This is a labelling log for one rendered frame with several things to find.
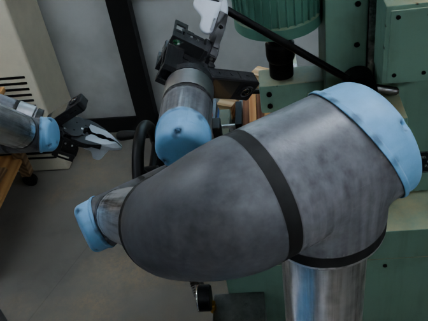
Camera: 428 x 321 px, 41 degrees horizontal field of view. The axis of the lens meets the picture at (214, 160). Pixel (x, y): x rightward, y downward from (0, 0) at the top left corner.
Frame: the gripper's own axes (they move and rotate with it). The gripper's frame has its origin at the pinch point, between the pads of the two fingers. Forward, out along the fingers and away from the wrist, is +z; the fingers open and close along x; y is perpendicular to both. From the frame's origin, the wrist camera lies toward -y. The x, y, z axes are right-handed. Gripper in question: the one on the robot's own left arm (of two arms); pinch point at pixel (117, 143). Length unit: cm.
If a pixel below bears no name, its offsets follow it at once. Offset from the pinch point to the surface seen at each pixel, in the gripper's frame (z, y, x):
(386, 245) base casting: 60, -17, 24
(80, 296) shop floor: 11, 99, -27
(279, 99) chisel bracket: 27.7, -30.5, 5.4
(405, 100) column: 48, -45, 13
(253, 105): 25.5, -22.5, -1.7
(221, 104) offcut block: 20.6, -15.3, -8.7
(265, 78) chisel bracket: 23.6, -32.2, 2.4
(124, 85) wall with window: 3, 70, -132
